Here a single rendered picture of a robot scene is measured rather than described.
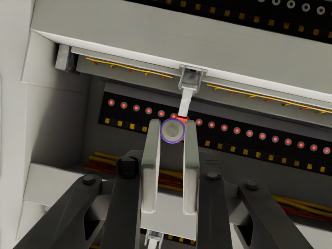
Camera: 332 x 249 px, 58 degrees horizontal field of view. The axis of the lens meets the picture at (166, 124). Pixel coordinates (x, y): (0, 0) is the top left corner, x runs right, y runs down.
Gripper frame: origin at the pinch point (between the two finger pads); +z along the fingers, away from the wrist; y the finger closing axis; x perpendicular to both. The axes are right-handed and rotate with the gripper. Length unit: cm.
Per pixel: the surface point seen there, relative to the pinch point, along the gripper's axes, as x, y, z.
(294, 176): -17.7, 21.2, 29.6
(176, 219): -13.5, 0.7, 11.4
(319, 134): -8.7, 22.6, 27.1
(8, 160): -7.1, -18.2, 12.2
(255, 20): 7.8, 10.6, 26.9
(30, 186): -10.6, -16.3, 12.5
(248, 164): -15.9, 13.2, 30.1
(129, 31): 6.9, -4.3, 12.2
